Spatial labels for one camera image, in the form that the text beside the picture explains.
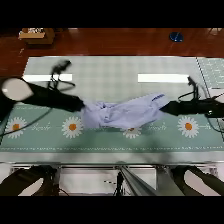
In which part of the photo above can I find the light blue shirt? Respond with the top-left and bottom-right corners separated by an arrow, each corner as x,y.
79,92 -> 170,131

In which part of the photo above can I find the blue round object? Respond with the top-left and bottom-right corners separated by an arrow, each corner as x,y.
168,31 -> 184,43

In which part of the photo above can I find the brown cardboard box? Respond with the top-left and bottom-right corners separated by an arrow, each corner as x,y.
18,27 -> 56,46

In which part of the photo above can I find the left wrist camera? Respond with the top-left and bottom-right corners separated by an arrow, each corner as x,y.
49,59 -> 76,91

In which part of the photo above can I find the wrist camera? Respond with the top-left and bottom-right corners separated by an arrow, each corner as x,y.
49,59 -> 76,91
185,76 -> 202,102

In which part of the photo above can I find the silver frame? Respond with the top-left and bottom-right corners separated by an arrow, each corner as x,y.
0,161 -> 224,197

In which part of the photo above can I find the black cable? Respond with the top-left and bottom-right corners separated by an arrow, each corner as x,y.
0,108 -> 54,138
203,92 -> 224,135

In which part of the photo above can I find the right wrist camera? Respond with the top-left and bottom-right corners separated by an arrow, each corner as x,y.
185,76 -> 202,102

